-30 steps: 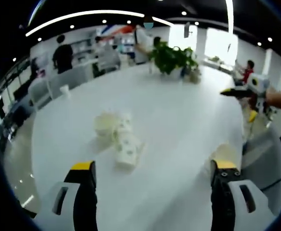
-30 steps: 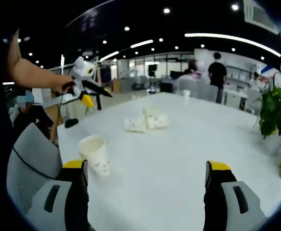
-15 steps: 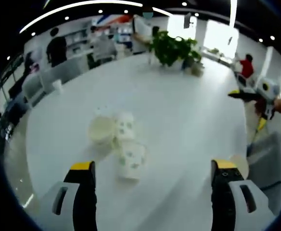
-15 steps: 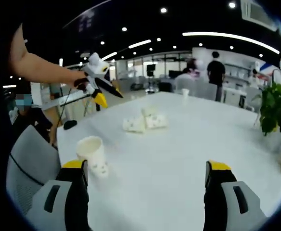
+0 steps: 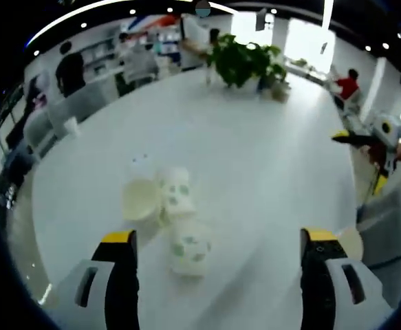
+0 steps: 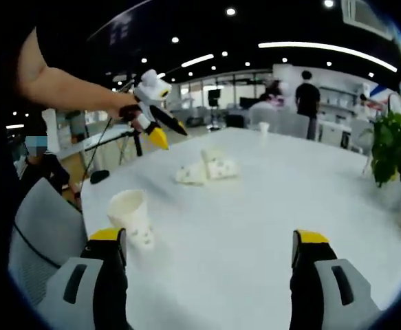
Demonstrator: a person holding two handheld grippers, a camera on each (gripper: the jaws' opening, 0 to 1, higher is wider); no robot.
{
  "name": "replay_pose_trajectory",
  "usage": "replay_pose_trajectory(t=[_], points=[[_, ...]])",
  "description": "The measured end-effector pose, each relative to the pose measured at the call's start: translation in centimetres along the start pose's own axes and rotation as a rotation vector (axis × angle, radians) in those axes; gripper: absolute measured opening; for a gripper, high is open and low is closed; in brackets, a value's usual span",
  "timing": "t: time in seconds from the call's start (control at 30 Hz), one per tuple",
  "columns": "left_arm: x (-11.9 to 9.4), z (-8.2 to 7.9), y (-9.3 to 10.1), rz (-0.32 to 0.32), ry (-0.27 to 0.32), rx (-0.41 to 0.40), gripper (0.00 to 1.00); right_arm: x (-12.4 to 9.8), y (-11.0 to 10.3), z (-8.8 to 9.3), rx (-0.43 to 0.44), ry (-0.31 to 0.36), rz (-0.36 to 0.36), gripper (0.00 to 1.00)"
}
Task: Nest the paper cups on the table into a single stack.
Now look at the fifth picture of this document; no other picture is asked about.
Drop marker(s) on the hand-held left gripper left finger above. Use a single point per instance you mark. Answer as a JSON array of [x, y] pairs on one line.
[[121, 292]]

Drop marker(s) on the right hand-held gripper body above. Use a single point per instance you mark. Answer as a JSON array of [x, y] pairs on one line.
[[387, 132]]

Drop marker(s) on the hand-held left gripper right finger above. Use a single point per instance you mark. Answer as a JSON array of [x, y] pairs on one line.
[[317, 292]]

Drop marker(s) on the white printed paper cup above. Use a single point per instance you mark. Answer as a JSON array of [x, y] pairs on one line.
[[190, 252], [140, 164], [353, 242], [177, 192], [141, 201]]

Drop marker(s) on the plain white paper cup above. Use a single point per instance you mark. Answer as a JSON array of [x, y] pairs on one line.
[[72, 127]]

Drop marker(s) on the person's right hand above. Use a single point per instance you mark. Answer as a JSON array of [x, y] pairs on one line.
[[377, 153]]

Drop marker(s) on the small glass vase plant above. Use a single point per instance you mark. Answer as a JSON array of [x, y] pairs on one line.
[[276, 90]]

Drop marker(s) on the white table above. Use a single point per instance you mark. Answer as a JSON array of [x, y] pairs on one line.
[[238, 154]]

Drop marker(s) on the straight ceiling light strip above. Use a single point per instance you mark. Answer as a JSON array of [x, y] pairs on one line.
[[328, 13]]

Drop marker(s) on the green potted plant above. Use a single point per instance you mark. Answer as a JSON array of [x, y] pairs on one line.
[[241, 62]]

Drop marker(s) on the grey mesh office chair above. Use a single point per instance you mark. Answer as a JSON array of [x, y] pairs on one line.
[[83, 103], [40, 129]]

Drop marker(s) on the group of round ceiling lights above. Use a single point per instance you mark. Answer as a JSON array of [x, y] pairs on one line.
[[132, 11]]

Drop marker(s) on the curved ceiling light strip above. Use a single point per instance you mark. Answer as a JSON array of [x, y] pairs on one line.
[[83, 19]]

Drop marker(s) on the white wall shelf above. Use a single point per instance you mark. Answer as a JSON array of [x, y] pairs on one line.
[[98, 51]]

